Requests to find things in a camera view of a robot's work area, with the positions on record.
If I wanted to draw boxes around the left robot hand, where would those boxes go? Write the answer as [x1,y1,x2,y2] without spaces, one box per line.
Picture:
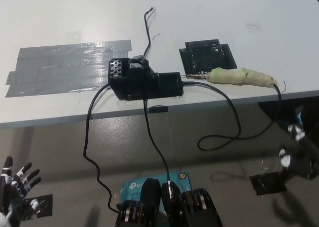
[0,156,42,223]

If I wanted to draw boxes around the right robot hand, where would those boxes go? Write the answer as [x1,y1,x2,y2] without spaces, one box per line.
[278,122,319,181]

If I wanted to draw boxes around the black soldering iron cable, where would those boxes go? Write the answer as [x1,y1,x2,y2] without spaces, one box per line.
[181,80,283,152]

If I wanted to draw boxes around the soldering iron with taped handle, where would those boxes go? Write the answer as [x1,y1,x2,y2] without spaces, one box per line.
[181,67,279,89]

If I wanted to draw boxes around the black robot torso blocks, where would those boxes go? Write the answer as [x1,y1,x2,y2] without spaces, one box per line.
[114,178,222,227]

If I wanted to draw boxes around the black soldering station base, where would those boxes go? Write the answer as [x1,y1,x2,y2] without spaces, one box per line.
[108,55,184,102]

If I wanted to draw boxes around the black floor tape patch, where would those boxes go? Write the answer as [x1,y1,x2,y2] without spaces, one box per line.
[249,171,288,196]
[21,193,53,222]

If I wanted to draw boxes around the teal tp-link box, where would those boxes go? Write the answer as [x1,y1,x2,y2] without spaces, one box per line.
[119,171,192,213]

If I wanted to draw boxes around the small black tape strip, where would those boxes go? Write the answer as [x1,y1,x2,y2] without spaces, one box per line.
[149,105,168,114]

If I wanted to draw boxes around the black power cable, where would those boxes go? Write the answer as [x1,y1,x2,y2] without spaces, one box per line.
[82,84,120,214]

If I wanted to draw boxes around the grey duct tape patch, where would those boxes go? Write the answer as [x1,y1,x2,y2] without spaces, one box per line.
[4,39,132,98]

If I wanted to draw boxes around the black cable with metal plug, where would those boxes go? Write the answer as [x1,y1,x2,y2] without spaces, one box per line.
[142,99,174,202]

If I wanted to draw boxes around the thin black frayed cable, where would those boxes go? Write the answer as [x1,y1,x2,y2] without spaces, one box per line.
[143,6,156,58]

